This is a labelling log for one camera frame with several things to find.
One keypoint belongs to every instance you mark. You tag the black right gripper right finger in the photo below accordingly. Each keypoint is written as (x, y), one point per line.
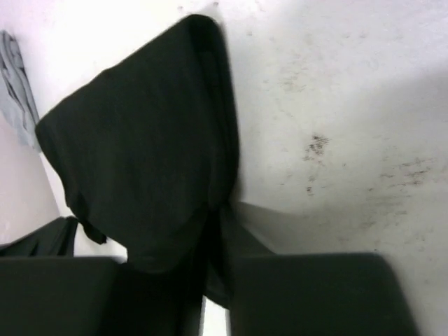
(313, 294)

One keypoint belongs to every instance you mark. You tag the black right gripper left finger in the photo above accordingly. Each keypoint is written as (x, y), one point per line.
(98, 296)

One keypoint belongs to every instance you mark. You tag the black tank top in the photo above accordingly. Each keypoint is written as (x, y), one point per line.
(147, 152)

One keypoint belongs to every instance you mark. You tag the folded grey tank top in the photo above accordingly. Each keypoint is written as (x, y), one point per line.
(17, 101)

